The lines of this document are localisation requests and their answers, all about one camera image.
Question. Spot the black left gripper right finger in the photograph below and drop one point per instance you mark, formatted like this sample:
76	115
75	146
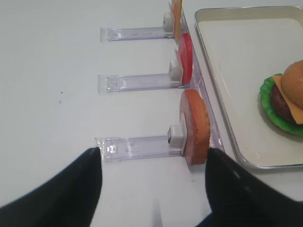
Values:
239	199

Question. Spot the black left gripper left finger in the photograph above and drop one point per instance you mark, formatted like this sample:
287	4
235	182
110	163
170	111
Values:
69	199

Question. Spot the bun top slice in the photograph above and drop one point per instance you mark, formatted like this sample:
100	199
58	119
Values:
292	83

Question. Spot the bun slice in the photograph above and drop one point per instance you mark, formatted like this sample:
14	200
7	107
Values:
193	108
292	83

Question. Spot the meat patty on tray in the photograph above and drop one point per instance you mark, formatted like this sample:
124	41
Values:
280	106

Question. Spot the cheese slice on burger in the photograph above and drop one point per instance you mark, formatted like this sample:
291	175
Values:
296	112

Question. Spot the lettuce on tray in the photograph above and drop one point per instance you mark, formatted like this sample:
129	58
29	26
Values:
272	114

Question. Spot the red tomato slice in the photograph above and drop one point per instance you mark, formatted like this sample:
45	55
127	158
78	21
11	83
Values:
185	50

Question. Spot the cheese slice standing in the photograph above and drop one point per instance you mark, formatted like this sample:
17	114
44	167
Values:
176	10

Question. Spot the clear long strip left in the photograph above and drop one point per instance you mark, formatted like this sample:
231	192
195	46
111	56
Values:
197	82

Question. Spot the bun slice left side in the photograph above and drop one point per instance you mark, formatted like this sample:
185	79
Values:
193	108

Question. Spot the white metal tray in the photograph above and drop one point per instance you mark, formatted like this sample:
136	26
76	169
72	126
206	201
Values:
243	47

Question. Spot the clear rail left bun holder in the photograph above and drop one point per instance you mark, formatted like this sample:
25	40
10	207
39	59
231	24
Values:
122	149

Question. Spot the clear rail tomato holder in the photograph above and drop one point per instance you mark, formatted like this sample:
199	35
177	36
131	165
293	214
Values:
171	79

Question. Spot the clear rail cheese holder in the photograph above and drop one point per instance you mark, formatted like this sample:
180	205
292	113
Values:
128	34

